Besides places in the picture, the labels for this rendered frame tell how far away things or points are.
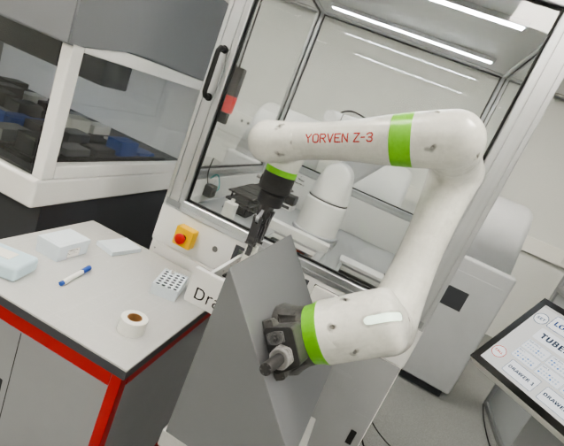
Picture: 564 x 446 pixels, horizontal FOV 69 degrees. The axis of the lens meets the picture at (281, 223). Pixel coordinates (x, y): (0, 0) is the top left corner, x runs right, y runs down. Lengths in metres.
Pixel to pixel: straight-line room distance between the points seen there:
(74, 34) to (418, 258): 1.20
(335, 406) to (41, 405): 0.92
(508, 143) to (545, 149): 3.30
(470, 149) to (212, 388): 0.67
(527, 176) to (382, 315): 3.93
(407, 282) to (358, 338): 0.23
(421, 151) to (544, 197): 3.84
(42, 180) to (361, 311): 1.20
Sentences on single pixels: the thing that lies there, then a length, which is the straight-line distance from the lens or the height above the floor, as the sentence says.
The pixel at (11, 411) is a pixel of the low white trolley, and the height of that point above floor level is 0.45.
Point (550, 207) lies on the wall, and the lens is 4.71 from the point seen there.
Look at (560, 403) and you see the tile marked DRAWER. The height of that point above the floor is 1.01.
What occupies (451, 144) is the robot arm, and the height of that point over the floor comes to 1.49.
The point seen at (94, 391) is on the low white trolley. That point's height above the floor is 0.65.
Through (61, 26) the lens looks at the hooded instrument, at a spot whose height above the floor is 1.40.
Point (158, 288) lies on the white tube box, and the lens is 1.34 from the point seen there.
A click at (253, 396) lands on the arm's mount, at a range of 0.81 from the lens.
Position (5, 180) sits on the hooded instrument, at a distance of 1.70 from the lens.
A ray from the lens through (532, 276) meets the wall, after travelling 4.80.
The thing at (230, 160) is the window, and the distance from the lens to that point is 1.47.
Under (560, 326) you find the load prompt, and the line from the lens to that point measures 1.50.
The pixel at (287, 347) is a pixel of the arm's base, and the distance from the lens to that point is 0.79.
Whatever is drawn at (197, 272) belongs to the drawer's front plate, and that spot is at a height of 0.91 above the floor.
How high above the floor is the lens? 1.43
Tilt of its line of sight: 15 degrees down
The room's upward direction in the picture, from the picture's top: 23 degrees clockwise
